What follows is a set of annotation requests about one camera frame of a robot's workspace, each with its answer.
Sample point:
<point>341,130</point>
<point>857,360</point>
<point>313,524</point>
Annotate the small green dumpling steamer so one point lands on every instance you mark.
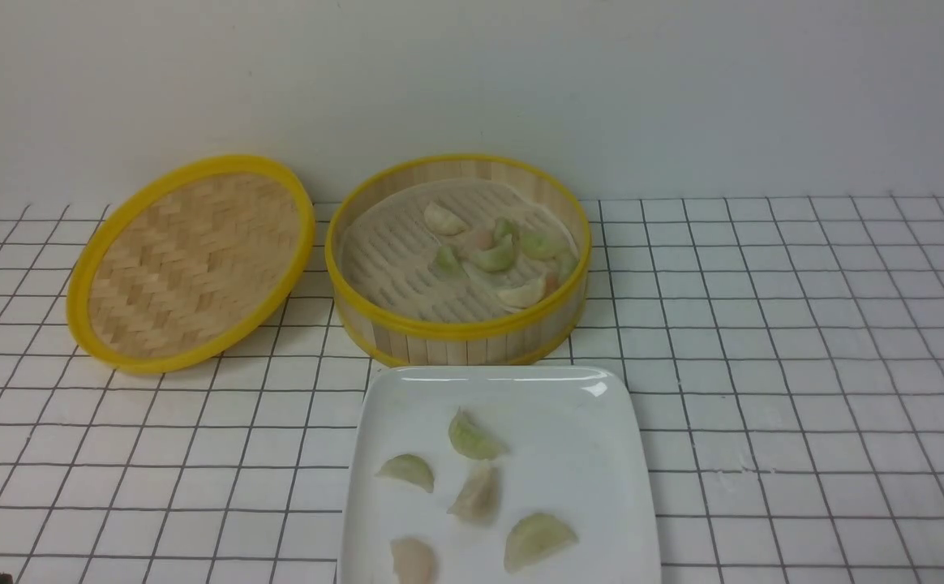
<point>505,228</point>
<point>447,262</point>

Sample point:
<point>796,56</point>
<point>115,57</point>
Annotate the white dumpling steamer front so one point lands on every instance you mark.
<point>523,296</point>

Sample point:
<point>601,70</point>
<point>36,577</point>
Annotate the white dumpling steamer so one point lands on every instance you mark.
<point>523,296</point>
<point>443,222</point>

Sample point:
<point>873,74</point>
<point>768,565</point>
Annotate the green dumpling plate top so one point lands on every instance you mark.
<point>472,441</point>

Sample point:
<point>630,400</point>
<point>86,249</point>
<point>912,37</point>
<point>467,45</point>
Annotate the green dumpling plate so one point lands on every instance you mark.
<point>535,538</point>
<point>409,468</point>
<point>472,441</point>

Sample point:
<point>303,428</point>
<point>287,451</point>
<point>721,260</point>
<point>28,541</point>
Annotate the white square plate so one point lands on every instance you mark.
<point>574,451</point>

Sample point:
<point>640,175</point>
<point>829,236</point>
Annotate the green dumpling plate left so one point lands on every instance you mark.
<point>409,468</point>

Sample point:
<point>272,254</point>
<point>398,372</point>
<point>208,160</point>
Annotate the pink dumpling plate centre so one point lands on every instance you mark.
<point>479,498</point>

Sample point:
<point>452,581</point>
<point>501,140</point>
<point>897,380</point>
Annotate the pink dumpling plate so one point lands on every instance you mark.
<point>413,561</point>
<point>479,498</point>

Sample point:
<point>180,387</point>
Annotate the green dumpling plate lower right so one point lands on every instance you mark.
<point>535,538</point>

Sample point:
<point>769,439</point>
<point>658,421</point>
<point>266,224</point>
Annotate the pink dumpling plate bottom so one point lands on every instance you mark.
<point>413,561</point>

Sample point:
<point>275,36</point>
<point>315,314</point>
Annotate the bamboo steamer basket yellow rim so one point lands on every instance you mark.
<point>399,310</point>

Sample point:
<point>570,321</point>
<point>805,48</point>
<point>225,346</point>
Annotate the pink dumpling in steamer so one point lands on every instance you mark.
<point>475,240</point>

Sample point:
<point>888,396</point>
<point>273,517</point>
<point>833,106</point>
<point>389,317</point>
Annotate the small green dumpling steamer top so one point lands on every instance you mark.
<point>505,228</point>

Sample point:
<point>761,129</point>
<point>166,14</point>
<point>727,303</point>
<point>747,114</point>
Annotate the white dumpling steamer top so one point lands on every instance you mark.
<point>443,222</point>

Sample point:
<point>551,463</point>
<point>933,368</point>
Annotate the bamboo steamer lid yellow rim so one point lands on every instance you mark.
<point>191,264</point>

